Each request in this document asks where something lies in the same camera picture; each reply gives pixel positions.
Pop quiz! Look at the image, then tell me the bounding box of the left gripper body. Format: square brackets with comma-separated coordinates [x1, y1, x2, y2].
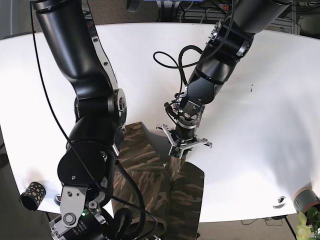
[156, 120, 212, 159]

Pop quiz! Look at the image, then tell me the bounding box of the camouflage T-shirt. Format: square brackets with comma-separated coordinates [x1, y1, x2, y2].
[118, 122, 204, 240]

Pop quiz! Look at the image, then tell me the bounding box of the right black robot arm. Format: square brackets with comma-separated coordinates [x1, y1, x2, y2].
[30, 0, 158, 240]

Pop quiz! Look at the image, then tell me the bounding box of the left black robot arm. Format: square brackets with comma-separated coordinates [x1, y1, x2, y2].
[157, 0, 292, 159]

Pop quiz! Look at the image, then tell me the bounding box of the right metal table grommet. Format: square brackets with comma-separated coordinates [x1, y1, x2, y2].
[272, 196, 287, 210]

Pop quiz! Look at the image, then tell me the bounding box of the grey plant pot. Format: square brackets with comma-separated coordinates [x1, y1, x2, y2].
[292, 187, 320, 214]

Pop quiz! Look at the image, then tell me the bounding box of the black floral cup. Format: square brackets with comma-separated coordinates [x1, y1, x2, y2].
[19, 181, 47, 212]

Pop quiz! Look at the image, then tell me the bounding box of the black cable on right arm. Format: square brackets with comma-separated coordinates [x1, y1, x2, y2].
[29, 0, 151, 236]

